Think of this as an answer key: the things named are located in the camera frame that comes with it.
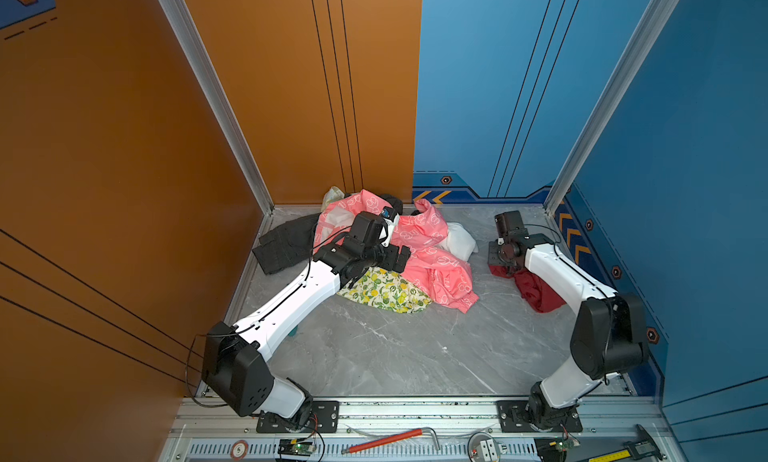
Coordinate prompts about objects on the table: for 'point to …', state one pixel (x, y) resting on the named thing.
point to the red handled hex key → (392, 438)
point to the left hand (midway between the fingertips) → (396, 244)
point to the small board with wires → (564, 444)
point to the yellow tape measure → (612, 456)
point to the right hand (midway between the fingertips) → (496, 255)
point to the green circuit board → (296, 447)
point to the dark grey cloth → (288, 245)
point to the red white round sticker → (239, 449)
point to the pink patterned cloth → (444, 277)
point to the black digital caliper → (645, 446)
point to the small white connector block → (488, 450)
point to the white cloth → (460, 241)
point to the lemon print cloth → (385, 288)
